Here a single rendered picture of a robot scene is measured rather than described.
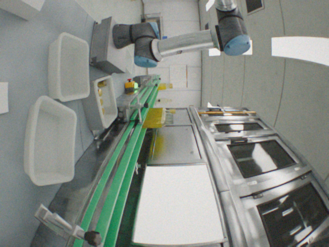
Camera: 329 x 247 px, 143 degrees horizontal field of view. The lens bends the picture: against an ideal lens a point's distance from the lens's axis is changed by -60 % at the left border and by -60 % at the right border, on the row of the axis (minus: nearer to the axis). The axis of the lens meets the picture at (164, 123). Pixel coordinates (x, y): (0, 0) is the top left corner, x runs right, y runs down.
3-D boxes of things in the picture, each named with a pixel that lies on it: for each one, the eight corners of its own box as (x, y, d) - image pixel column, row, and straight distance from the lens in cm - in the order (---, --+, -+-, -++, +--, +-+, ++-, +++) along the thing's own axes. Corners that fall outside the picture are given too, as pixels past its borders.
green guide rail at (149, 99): (130, 120, 81) (143, 119, 79) (129, 118, 81) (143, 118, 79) (156, 79, 249) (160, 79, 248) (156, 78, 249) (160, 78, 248)
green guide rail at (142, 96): (128, 108, 79) (141, 107, 76) (128, 107, 78) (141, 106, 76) (156, 75, 248) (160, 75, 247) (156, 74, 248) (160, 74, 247)
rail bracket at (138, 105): (128, 125, 78) (150, 124, 75) (124, 96, 72) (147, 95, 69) (129, 122, 80) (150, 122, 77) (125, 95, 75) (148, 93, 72)
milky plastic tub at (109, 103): (90, 131, 66) (105, 130, 61) (78, 83, 60) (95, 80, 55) (105, 115, 79) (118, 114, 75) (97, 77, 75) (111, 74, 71)
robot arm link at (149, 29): (137, 31, 86) (160, 29, 85) (136, 49, 79) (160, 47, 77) (132, 19, 77) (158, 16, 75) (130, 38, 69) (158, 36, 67)
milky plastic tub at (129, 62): (122, 76, 115) (131, 75, 112) (111, 63, 97) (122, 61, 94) (123, 59, 123) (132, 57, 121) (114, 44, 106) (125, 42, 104)
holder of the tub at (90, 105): (93, 140, 68) (106, 140, 64) (78, 84, 61) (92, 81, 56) (106, 124, 81) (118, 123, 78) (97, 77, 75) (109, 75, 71)
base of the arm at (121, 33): (113, 19, 78) (131, 16, 75) (122, 30, 91) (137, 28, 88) (111, 44, 72) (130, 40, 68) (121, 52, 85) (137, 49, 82)
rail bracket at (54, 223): (49, 230, 48) (117, 259, 35) (9, 194, 38) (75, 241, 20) (54, 218, 48) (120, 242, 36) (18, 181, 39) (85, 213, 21)
